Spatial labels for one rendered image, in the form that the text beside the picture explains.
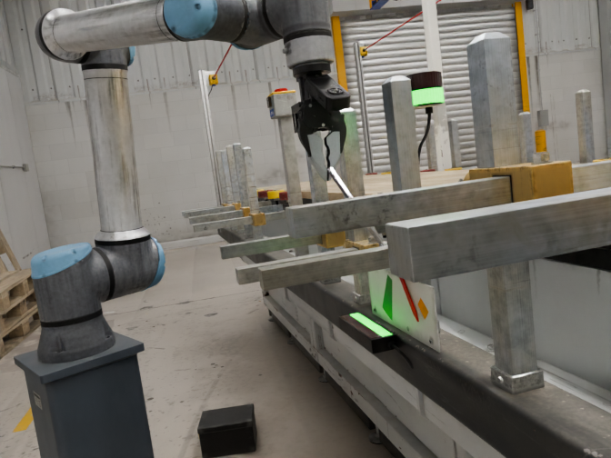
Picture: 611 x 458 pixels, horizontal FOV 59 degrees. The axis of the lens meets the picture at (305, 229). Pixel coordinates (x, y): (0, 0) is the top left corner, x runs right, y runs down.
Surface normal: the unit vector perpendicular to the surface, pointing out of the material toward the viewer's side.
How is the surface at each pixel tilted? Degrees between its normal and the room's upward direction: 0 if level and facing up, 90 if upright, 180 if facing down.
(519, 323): 90
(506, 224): 90
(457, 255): 90
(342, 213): 90
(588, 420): 0
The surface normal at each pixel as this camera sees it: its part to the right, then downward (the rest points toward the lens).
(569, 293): -0.96, 0.15
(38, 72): 0.19, 0.09
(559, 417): -0.13, -0.99
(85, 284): 0.77, -0.02
